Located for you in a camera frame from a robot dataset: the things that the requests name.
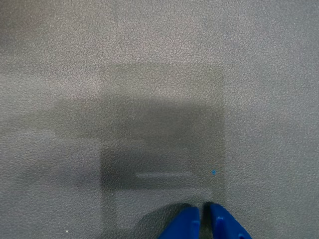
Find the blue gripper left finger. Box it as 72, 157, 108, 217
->
159, 206, 200, 239

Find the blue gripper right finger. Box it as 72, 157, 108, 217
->
210, 202, 254, 239

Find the grey mat with NOWROBO print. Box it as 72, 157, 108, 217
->
0, 0, 319, 239

